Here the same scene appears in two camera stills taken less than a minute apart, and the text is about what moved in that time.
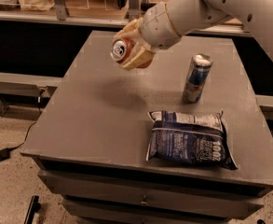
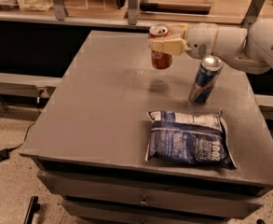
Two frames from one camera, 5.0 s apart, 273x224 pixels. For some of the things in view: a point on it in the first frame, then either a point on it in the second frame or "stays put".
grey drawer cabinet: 92,139 stays put
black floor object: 34,206 stays put
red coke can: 121,49 → 160,60
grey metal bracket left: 60,1 stays put
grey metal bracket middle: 133,2 stays put
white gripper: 156,25 → 200,42
